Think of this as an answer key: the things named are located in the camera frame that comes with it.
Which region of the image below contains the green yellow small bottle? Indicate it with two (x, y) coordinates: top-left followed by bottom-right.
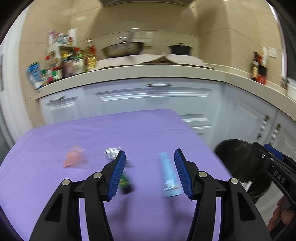
(117, 159), (135, 195)

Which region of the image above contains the cabinet door handle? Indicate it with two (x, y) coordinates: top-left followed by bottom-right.
(146, 83), (171, 88)
(49, 96), (65, 102)

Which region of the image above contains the left cabinet door handle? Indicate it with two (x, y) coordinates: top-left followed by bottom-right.
(49, 96), (65, 102)

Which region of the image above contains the clear pink plastic wrapper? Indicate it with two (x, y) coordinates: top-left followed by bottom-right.
(63, 146), (88, 169)

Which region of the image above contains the blue white snack bag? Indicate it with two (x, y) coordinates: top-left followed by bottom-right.
(26, 62), (43, 90)

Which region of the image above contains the silver foil wrapper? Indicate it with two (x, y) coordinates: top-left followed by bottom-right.
(104, 147), (121, 161)

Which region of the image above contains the red black box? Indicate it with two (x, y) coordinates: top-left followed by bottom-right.
(256, 65), (267, 85)

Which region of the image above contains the corner cabinet right handle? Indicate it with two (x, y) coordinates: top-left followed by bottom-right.
(269, 123), (281, 146)

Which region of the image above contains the dark curtain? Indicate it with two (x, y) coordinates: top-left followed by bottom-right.
(275, 0), (295, 80)

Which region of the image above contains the person's right hand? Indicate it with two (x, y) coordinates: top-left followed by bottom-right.
(267, 196), (295, 232)

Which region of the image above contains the white spice rack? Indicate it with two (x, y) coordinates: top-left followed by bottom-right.
(47, 43), (75, 78)

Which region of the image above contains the black lidded pot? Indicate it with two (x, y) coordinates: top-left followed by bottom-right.
(168, 43), (192, 56)

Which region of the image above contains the white sliding door frame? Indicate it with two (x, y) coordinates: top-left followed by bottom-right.
(1, 8), (32, 148)

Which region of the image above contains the yellow cooking oil bottle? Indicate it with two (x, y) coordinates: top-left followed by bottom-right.
(85, 39), (97, 71)

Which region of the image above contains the corner cabinet handle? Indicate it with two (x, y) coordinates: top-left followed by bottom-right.
(256, 115), (270, 140)
(269, 123), (281, 146)

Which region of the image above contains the middle cabinet door handle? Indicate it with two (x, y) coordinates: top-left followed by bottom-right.
(146, 83), (171, 88)

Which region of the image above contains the steel frying pan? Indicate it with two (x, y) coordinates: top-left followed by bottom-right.
(101, 28), (144, 58)

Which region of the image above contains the white paper towel roll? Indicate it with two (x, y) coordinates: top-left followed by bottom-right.
(68, 28), (77, 46)

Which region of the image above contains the wall power socket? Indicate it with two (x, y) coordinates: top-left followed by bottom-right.
(268, 47), (277, 58)

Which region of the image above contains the range hood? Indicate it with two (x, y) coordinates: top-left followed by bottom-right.
(100, 0), (193, 6)

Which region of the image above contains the light blue sachet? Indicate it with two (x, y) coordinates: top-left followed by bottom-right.
(159, 152), (183, 198)

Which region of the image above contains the purple tablecloth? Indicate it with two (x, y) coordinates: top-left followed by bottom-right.
(1, 109), (230, 240)

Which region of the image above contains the black lined trash bin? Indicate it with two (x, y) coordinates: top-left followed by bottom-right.
(214, 139), (271, 203)

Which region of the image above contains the beige stove cover cloth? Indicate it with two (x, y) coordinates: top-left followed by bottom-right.
(95, 54), (206, 70)

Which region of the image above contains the corner cabinet left handle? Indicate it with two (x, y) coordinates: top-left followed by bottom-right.
(256, 115), (270, 140)

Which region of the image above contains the white plastic container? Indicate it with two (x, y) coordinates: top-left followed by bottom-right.
(287, 78), (296, 101)

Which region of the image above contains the dark sauce bottle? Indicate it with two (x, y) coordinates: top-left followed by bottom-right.
(252, 51), (260, 81)

